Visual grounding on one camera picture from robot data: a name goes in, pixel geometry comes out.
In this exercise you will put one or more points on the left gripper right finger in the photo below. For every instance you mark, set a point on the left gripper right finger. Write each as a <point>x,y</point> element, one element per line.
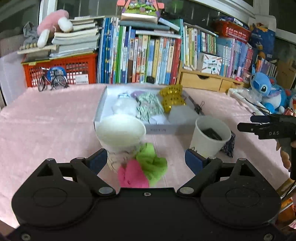
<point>205,171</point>

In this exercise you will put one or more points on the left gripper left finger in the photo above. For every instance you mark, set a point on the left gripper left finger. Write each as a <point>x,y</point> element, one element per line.
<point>87,170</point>

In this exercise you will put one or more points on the dark blue patterned pouch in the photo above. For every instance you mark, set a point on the dark blue patterned pouch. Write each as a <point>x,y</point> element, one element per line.
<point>228,148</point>

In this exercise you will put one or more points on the pink scrunchie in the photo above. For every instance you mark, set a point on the pink scrunchie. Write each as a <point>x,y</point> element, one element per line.
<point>131,175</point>

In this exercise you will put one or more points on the green scrunchie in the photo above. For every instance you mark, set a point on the green scrunchie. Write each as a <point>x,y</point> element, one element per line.
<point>153,167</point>

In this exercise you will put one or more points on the green white patterned cloth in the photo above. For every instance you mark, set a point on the green white patterned cloth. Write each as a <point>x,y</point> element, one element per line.
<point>148,105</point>

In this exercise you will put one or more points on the light blue face mask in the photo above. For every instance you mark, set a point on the light blue face mask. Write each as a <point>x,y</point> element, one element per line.
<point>124,95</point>

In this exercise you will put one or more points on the purple soft scrunchie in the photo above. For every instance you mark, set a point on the purple soft scrunchie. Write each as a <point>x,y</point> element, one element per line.
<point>137,93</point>

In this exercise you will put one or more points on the white cotton fluff ball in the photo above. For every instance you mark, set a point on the white cotton fluff ball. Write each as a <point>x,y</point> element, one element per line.
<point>125,105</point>

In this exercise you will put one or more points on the person's right hand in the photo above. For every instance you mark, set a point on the person's right hand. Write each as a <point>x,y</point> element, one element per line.
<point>284,156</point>

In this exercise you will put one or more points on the blue Stitch plush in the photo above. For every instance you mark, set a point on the blue Stitch plush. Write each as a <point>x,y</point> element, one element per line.
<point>272,97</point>

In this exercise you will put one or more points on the plain white paper cup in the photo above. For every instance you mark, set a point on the plain white paper cup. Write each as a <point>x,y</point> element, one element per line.
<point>209,136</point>

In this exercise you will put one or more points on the drawn-on paper cup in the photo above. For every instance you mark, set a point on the drawn-on paper cup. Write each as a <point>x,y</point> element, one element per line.
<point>121,135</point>

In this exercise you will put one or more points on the black binder clip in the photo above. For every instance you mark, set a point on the black binder clip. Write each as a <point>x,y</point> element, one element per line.
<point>197,107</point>

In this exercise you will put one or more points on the pink tablecloth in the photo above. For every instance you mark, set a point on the pink tablecloth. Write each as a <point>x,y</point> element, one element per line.
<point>59,124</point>

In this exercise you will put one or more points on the grey cardboard box tray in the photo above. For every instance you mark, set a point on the grey cardboard box tray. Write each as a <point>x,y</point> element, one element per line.
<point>181,119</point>

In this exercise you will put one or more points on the right row of books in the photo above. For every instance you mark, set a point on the right row of books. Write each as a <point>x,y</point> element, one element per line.
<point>238,57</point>

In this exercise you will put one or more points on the wooden drawer organizer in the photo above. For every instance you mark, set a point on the wooden drawer organizer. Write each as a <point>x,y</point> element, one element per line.
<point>189,78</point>

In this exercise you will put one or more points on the white patterned box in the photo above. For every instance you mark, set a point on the white patterned box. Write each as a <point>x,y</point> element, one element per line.
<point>208,63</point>

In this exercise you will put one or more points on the miniature black bicycle model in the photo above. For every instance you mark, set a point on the miniature black bicycle model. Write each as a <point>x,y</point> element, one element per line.
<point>55,77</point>

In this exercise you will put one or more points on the red plastic crate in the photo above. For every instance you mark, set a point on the red plastic crate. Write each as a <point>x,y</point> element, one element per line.
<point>77,69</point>

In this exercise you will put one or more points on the small red basket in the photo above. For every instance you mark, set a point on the small red basket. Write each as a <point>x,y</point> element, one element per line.
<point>229,29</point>

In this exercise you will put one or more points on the translucent plastic bin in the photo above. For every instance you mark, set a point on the translucent plastic bin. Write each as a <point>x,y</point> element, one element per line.
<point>13,81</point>

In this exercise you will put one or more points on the row of upright books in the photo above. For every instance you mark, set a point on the row of upright books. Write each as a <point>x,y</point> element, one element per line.
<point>133,51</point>

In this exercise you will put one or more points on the stack of lying books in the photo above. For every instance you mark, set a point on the stack of lying books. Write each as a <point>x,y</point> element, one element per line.
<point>83,38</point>

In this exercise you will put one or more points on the pink white plush toy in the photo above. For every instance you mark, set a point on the pink white plush toy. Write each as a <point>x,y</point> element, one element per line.
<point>57,21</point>

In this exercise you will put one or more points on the pink triangular toy house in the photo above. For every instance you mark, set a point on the pink triangular toy house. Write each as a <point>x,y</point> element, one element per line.
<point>140,10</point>

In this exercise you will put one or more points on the white tube with cable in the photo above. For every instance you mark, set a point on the white tube with cable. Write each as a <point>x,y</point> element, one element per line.
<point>249,99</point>

